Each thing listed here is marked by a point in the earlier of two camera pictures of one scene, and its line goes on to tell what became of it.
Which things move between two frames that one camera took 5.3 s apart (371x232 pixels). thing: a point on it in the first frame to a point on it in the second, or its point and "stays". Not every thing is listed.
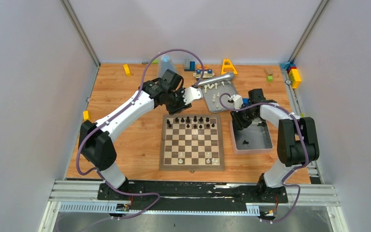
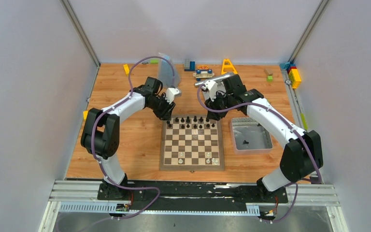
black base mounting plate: x=190 y=195 stays
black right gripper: x=238 y=123 to x=216 y=116
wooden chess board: x=192 y=142 stays
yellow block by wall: x=127 y=69 stays
